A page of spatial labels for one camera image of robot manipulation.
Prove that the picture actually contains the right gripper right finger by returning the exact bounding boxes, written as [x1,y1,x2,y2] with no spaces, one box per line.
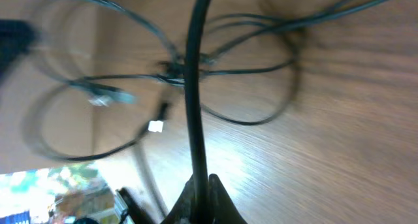
[208,174,247,224]

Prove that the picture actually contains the thin black micro-USB cable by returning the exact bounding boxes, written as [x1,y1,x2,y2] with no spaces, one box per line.
[22,0,412,163]

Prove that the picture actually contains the colourful clutter beyond table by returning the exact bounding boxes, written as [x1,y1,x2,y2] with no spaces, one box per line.
[1,162,124,224]

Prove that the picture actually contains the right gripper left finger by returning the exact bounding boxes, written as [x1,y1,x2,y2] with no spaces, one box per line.
[161,176,195,224]

